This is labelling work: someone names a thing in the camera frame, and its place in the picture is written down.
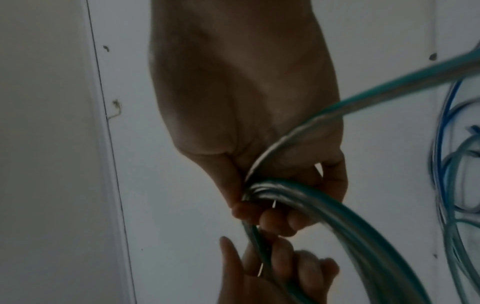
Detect person's right hand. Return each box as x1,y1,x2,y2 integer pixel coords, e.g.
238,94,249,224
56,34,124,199
147,0,349,238

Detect person's left hand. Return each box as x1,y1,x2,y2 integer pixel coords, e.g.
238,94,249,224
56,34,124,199
218,236,341,304

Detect clear blue striped tube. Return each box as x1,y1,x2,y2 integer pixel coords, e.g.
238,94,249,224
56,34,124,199
428,74,480,229

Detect bent grey wire stub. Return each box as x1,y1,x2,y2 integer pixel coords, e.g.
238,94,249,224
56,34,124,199
106,99,123,120

